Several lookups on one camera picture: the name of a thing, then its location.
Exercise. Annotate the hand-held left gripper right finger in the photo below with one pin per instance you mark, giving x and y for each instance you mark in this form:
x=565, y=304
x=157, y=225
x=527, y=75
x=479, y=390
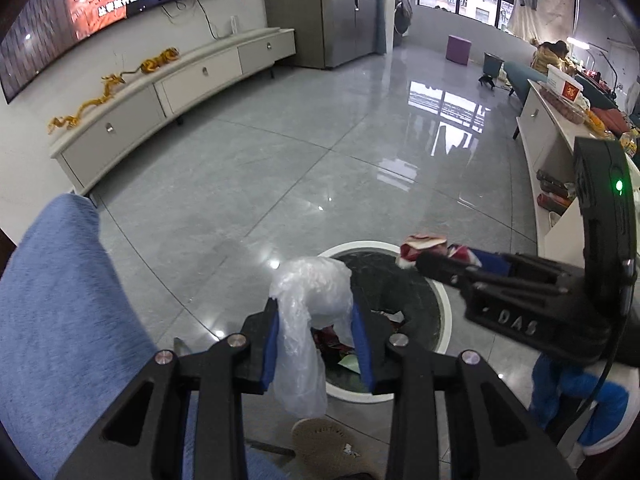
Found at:
x=364, y=355

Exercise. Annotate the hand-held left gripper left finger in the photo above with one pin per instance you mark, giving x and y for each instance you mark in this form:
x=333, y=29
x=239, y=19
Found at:
x=267, y=350

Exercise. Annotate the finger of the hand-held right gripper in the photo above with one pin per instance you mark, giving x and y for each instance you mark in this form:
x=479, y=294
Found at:
x=492, y=262
x=445, y=267

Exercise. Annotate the red and white wrapper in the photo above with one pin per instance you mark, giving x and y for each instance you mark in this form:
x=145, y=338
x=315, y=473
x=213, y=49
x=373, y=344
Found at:
x=422, y=247

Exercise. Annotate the round white trash bin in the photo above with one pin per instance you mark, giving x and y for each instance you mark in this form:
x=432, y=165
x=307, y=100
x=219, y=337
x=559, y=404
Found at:
x=390, y=285

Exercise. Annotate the clear plastic bag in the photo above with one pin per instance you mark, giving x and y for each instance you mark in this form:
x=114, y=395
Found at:
x=310, y=290

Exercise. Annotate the beige slipper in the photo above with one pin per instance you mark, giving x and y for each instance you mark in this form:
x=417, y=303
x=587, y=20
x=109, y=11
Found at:
x=330, y=447

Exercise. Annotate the white sideboard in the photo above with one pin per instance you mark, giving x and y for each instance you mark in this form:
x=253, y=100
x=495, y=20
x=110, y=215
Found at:
x=540, y=130

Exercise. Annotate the small black object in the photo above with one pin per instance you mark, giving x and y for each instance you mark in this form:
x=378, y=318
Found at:
x=486, y=80

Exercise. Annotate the teal sofa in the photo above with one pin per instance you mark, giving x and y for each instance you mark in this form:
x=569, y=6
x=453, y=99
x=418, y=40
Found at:
x=520, y=75

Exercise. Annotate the white and red box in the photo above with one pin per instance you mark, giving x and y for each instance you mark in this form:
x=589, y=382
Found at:
x=562, y=82

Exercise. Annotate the green stool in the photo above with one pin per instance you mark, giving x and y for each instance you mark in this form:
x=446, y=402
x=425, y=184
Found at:
x=493, y=65

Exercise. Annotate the purple stool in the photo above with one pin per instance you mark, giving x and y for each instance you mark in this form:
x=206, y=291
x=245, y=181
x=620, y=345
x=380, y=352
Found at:
x=458, y=50

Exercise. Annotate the dark hanging bag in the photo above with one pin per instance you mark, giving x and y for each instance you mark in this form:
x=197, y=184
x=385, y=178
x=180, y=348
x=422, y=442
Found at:
x=404, y=10

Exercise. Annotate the hanging white cloth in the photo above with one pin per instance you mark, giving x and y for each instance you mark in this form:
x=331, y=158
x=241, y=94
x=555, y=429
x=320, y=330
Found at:
x=542, y=5

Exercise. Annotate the white television stand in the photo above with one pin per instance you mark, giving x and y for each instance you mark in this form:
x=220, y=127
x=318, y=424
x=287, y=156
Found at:
x=130, y=105

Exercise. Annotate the grey refrigerator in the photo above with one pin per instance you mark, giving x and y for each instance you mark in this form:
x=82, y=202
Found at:
x=320, y=10

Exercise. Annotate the gold dragon ornament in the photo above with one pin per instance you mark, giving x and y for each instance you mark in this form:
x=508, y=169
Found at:
x=107, y=87

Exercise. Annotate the gold tiger ornament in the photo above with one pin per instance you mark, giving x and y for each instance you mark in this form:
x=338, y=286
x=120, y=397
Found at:
x=160, y=60

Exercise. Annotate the wall-mounted television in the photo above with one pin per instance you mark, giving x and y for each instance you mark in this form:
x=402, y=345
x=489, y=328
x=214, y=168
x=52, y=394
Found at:
x=75, y=10

